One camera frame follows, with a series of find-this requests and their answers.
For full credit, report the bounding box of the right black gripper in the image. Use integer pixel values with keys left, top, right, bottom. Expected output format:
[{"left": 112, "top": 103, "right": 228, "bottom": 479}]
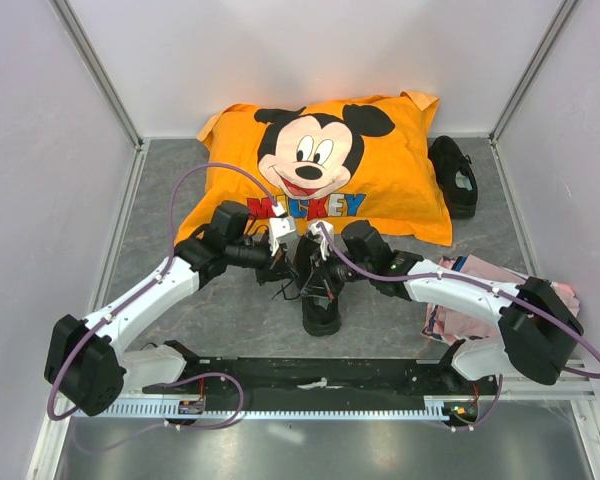
[{"left": 301, "top": 244, "right": 373, "bottom": 300}]

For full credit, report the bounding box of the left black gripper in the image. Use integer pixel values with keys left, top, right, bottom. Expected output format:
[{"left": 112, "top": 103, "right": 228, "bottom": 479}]
[{"left": 226, "top": 237, "right": 298, "bottom": 286}]

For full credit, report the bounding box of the black sneaker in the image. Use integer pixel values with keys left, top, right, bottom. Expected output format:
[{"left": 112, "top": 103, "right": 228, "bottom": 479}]
[
  {"left": 288, "top": 235, "right": 341, "bottom": 337},
  {"left": 428, "top": 136, "right": 478, "bottom": 219}
]

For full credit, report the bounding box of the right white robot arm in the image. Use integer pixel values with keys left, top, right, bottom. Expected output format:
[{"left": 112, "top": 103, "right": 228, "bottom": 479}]
[{"left": 303, "top": 221, "right": 583, "bottom": 394}]

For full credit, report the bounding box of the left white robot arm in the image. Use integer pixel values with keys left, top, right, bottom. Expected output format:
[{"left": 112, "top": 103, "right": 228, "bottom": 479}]
[{"left": 44, "top": 201, "right": 297, "bottom": 420}]

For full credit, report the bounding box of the white tape scrap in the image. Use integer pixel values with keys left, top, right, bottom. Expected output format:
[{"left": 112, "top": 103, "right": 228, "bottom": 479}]
[{"left": 297, "top": 377, "right": 343, "bottom": 391}]

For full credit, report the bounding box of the pink crumpled cloth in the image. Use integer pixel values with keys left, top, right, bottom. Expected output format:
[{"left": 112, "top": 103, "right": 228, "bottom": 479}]
[{"left": 421, "top": 255, "right": 580, "bottom": 345}]

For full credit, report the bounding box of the orange Mickey Mouse pillow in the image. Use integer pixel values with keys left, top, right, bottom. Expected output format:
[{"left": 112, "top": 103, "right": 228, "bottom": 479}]
[{"left": 176, "top": 92, "right": 453, "bottom": 246}]

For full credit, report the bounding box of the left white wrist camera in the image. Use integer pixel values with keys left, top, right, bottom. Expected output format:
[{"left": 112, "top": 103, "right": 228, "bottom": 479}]
[{"left": 268, "top": 202, "right": 297, "bottom": 256}]

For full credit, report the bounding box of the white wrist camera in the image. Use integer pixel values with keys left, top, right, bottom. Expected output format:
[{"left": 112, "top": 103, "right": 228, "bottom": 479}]
[
  {"left": 268, "top": 202, "right": 297, "bottom": 256},
  {"left": 308, "top": 220, "right": 334, "bottom": 261}
]

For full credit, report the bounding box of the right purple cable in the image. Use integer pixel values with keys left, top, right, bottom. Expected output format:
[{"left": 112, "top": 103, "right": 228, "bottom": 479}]
[{"left": 317, "top": 222, "right": 600, "bottom": 379}]

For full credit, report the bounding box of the purple cable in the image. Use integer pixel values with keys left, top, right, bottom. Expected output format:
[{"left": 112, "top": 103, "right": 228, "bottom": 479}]
[
  {"left": 317, "top": 222, "right": 600, "bottom": 379},
  {"left": 46, "top": 162, "right": 284, "bottom": 454}
]

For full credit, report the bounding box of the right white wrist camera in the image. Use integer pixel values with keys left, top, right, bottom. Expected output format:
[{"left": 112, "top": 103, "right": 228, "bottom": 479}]
[{"left": 308, "top": 220, "right": 334, "bottom": 261}]

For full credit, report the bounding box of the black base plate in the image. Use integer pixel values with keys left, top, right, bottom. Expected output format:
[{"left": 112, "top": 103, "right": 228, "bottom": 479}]
[{"left": 142, "top": 355, "right": 499, "bottom": 412}]

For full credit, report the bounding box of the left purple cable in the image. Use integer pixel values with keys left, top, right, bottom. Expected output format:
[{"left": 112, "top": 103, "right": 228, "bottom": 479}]
[{"left": 46, "top": 162, "right": 284, "bottom": 454}]

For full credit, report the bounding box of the grey slotted cable duct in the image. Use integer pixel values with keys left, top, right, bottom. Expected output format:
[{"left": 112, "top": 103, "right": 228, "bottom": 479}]
[{"left": 96, "top": 396, "right": 451, "bottom": 421}]

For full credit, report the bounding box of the left aluminium frame post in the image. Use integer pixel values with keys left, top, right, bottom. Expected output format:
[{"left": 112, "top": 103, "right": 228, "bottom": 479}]
[{"left": 49, "top": 0, "right": 144, "bottom": 151}]

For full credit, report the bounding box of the aluminium frame post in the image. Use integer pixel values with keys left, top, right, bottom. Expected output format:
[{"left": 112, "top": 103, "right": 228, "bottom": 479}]
[
  {"left": 489, "top": 0, "right": 580, "bottom": 145},
  {"left": 49, "top": 0, "right": 144, "bottom": 151}
]

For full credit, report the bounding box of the right aluminium frame post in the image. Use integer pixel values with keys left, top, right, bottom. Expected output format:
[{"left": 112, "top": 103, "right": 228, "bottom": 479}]
[{"left": 489, "top": 0, "right": 580, "bottom": 145}]

